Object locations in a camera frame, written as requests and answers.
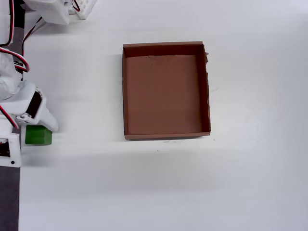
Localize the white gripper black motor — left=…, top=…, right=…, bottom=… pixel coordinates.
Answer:
left=0, top=81, right=59, bottom=133

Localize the green cube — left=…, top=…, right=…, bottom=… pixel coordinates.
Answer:
left=25, top=125, right=53, bottom=146

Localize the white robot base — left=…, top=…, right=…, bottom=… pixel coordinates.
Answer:
left=69, top=0, right=97, bottom=20

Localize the brown cardboard box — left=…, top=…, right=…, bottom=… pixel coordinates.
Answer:
left=122, top=41, right=212, bottom=141

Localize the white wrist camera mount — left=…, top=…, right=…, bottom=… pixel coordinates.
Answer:
left=0, top=117, right=22, bottom=167

